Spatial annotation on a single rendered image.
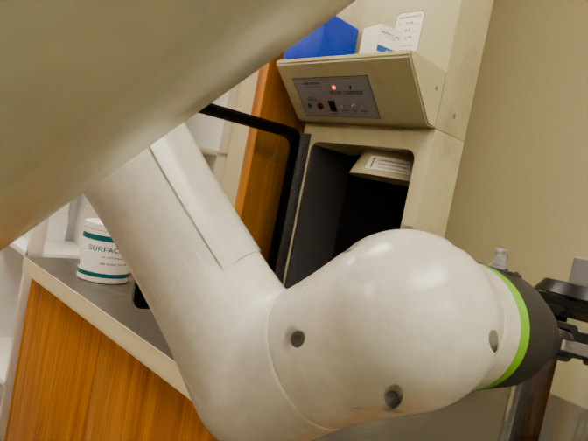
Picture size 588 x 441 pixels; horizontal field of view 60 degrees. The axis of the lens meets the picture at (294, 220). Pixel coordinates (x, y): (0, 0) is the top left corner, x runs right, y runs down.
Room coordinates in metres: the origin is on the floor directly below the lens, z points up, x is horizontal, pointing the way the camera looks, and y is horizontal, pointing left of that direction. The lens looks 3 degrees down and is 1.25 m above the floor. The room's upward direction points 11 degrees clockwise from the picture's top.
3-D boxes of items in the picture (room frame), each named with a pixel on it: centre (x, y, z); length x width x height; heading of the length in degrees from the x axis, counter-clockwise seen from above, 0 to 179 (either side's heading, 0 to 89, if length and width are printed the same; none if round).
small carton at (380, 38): (0.93, -0.09, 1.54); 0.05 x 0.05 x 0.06; 31
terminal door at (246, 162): (1.01, 0.14, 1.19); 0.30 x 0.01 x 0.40; 128
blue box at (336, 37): (1.03, 0.01, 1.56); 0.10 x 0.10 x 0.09; 45
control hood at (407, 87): (0.96, -0.06, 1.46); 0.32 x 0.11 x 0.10; 45
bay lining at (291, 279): (1.09, -0.18, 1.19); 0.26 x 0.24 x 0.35; 45
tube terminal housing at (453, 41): (1.09, -0.19, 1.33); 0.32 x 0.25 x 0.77; 45
